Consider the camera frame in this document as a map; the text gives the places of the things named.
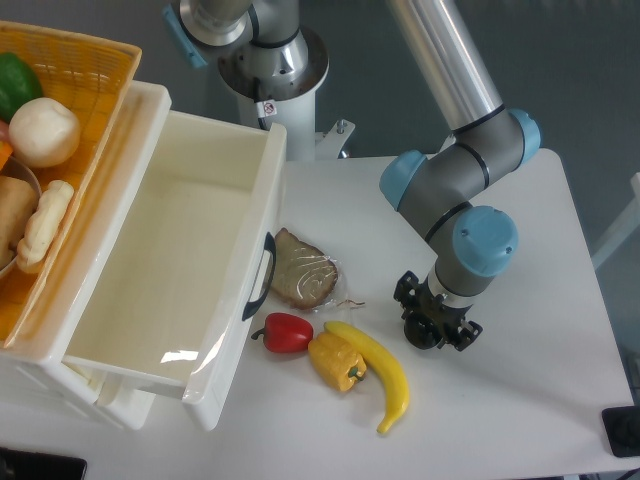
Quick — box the white plastic drawer cabinet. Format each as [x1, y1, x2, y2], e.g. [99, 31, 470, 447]
[1, 81, 171, 429]

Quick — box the wrapped brown bread slice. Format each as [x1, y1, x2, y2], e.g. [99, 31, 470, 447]
[270, 228, 365, 311]

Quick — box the green bell pepper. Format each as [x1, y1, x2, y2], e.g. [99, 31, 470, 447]
[0, 52, 43, 123]

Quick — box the white plastic drawer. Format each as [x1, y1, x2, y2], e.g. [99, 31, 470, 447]
[63, 110, 287, 432]

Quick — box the pale twisted bread roll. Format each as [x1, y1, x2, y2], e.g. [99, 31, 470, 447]
[17, 180, 74, 274]

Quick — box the yellow banana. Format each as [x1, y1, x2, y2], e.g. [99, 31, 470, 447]
[324, 321, 410, 435]

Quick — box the white frame at right edge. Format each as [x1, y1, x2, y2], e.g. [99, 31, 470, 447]
[591, 173, 639, 271]

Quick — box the round white bun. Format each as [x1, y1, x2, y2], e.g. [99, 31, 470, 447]
[9, 97, 81, 169]

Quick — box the orange carrot piece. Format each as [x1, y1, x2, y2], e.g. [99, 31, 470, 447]
[0, 141, 13, 170]

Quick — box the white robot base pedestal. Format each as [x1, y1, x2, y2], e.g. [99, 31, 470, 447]
[162, 0, 356, 162]

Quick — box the red bell pepper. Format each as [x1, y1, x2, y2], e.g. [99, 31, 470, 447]
[251, 313, 314, 353]

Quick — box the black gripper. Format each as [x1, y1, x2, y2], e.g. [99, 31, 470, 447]
[393, 271, 483, 352]

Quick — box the orange woven basket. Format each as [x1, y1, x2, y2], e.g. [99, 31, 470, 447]
[1, 20, 142, 348]

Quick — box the black device bottom left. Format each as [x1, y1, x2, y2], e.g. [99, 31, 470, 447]
[1, 448, 87, 480]

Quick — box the yellow bell pepper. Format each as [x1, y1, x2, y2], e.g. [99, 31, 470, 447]
[308, 332, 367, 392]

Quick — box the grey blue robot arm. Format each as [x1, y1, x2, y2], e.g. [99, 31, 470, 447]
[379, 1, 541, 351]

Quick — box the black device at right edge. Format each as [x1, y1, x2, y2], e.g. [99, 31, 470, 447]
[601, 406, 639, 458]

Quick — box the dark purple mangosteen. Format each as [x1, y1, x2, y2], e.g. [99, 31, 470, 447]
[404, 312, 442, 350]

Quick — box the brown bread loaf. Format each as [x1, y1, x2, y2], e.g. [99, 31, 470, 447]
[0, 175, 38, 269]

